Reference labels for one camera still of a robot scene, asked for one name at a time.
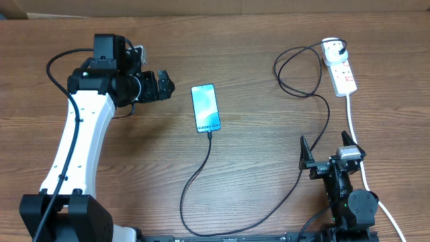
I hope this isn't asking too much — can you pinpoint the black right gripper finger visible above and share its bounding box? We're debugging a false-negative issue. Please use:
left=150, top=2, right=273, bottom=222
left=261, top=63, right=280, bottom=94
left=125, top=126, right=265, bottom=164
left=341, top=130, right=366, bottom=158
left=298, top=136, right=314, bottom=170

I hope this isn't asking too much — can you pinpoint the blue Galaxy smartphone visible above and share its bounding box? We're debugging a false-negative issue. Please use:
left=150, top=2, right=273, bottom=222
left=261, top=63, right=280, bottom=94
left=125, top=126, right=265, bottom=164
left=191, top=84, right=221, bottom=133

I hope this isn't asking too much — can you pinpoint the black charger cable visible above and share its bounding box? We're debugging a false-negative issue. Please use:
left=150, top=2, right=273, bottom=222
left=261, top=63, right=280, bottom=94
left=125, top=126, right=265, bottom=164
left=179, top=39, right=348, bottom=237

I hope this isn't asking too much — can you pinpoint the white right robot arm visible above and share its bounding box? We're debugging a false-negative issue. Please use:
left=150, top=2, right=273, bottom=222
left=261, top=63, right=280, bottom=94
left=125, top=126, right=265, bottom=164
left=297, top=131, right=379, bottom=242

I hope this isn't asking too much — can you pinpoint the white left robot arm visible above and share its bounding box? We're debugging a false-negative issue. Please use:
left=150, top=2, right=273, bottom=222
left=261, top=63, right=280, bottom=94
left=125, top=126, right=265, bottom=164
left=19, top=34, right=175, bottom=241

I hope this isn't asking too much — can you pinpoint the white charger plug adapter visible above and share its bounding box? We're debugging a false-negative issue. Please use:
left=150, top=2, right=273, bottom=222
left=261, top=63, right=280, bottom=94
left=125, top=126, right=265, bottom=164
left=320, top=37, right=349, bottom=66

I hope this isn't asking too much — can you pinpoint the white power strip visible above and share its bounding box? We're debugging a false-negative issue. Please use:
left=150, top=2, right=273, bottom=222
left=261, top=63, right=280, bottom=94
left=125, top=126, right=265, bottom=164
left=327, top=59, right=357, bottom=99

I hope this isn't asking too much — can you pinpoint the cardboard panel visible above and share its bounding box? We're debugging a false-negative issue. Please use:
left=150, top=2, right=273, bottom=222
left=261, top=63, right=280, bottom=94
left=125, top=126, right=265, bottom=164
left=1, top=0, right=429, bottom=19

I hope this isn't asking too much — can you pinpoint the white power strip cord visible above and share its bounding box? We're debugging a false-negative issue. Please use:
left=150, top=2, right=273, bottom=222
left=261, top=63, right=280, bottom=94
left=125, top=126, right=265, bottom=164
left=345, top=93, right=407, bottom=242

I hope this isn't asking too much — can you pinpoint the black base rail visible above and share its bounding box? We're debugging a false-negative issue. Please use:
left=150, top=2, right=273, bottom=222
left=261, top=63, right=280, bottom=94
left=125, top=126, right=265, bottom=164
left=136, top=232, right=380, bottom=242

